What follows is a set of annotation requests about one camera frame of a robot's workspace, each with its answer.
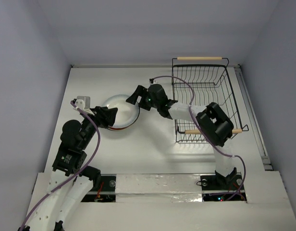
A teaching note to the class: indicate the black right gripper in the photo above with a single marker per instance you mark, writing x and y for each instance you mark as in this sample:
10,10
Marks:
142,98

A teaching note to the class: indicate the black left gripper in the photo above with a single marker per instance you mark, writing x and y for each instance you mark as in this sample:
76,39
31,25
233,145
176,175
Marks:
105,115

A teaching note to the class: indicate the red and teal plate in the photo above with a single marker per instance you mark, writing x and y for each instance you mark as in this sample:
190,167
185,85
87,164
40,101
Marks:
117,129

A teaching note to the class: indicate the pale blue-grey plate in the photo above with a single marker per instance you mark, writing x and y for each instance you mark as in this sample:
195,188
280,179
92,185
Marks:
117,101

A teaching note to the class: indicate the dark green marbled plate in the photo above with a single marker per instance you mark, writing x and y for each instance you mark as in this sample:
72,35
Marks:
126,116

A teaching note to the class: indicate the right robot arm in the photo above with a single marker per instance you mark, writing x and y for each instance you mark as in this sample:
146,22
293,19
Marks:
210,120

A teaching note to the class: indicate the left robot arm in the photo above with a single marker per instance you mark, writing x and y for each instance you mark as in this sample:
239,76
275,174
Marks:
71,177

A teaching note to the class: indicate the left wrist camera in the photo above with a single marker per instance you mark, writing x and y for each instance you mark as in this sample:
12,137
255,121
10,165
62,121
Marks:
82,103

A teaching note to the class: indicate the black wire dish rack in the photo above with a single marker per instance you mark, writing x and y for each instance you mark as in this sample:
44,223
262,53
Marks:
205,83

